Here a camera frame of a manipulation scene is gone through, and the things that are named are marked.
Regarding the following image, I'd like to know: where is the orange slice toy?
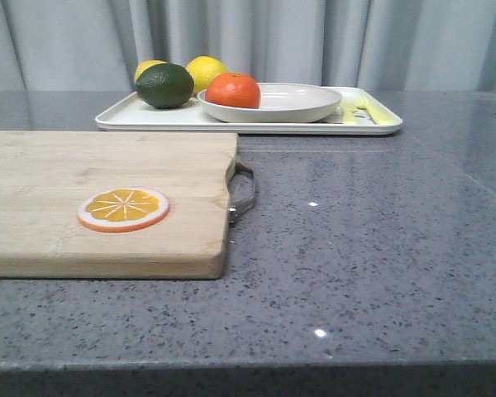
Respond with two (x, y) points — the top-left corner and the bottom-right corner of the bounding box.
(77, 187), (170, 232)

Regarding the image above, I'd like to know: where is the grey curtain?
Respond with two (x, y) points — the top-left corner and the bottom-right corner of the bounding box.
(0, 1), (496, 92)

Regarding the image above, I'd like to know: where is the beige round plate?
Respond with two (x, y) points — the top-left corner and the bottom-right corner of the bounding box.
(197, 83), (343, 123)

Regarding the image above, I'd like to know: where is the green lime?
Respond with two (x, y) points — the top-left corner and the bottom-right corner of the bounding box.
(135, 63), (194, 109)

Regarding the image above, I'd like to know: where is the white rectangular tray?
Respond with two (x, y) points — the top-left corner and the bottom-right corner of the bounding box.
(95, 83), (403, 136)

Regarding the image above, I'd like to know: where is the yellow lemon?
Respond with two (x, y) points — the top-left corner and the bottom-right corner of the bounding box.
(134, 60), (165, 82)
(186, 55), (229, 94)

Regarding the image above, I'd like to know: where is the yellow lemon right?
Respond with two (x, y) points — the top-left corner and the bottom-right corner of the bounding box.
(186, 55), (229, 94)

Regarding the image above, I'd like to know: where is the metal cutting board handle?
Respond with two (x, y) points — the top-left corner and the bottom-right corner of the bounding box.
(227, 155), (257, 227)

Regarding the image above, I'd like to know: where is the orange fruit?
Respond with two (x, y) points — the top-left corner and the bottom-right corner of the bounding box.
(205, 72), (261, 108)

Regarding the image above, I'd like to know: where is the yellow lemon left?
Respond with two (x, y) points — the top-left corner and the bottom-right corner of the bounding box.
(134, 60), (165, 82)

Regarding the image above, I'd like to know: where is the wooden cutting board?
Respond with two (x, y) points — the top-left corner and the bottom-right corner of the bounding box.
(0, 131), (237, 280)

